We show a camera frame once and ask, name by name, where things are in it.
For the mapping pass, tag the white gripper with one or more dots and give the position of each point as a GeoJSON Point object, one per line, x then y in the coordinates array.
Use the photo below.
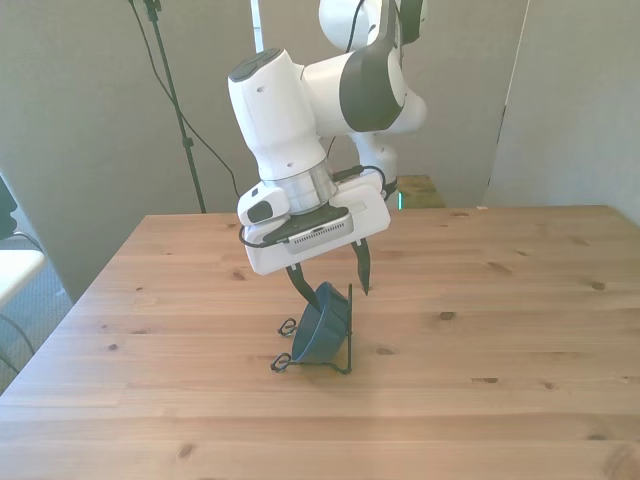
{"type": "Point", "coordinates": [370, 210]}

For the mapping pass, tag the blue bowl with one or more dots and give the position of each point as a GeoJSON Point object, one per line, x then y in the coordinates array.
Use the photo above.
{"type": "Point", "coordinates": [320, 335]}

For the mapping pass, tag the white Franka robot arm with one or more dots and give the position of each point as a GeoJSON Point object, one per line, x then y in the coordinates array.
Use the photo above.
{"type": "Point", "coordinates": [270, 110]}

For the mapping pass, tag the black tripod pole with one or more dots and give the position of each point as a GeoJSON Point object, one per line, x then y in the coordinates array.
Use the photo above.
{"type": "Point", "coordinates": [188, 142]}

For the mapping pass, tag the white side table top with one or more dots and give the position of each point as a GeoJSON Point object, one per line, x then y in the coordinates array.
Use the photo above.
{"type": "Point", "coordinates": [15, 270]}

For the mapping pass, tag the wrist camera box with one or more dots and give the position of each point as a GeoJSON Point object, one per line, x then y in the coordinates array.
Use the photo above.
{"type": "Point", "coordinates": [320, 235]}

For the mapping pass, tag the white slotted upright post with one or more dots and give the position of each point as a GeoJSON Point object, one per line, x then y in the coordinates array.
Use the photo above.
{"type": "Point", "coordinates": [257, 25]}

